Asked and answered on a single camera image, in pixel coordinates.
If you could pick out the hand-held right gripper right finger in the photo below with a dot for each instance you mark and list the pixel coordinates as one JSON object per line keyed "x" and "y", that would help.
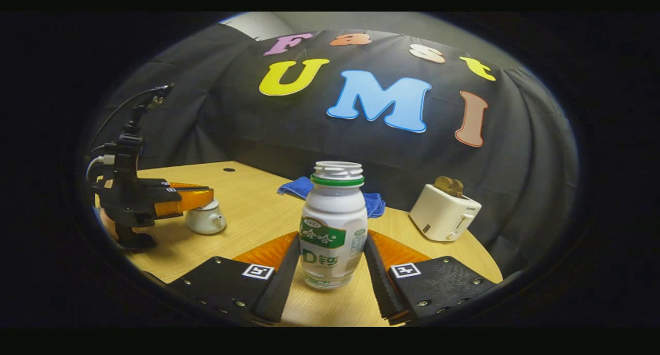
{"x": 379, "y": 288}

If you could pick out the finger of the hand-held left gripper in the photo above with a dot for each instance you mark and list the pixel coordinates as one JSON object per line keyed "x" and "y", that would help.
{"x": 185, "y": 200}
{"x": 188, "y": 185}

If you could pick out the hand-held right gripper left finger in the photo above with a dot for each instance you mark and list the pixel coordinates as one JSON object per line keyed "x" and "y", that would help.
{"x": 281, "y": 288}

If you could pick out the white teacup lid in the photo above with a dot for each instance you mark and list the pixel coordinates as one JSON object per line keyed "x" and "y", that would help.
{"x": 210, "y": 205}

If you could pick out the white ceramic teacup with spout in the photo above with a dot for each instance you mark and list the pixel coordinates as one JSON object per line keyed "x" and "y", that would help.
{"x": 203, "y": 222}

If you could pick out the white water bottle green label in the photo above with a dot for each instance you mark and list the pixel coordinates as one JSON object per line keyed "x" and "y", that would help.
{"x": 332, "y": 210}

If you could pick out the white toaster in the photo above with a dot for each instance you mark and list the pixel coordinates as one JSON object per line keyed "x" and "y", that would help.
{"x": 441, "y": 216}

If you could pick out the blue towel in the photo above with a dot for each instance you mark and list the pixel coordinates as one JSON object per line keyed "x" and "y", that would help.
{"x": 296, "y": 186}

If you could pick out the toasted bread slices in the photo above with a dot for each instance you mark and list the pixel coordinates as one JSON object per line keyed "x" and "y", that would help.
{"x": 448, "y": 186}

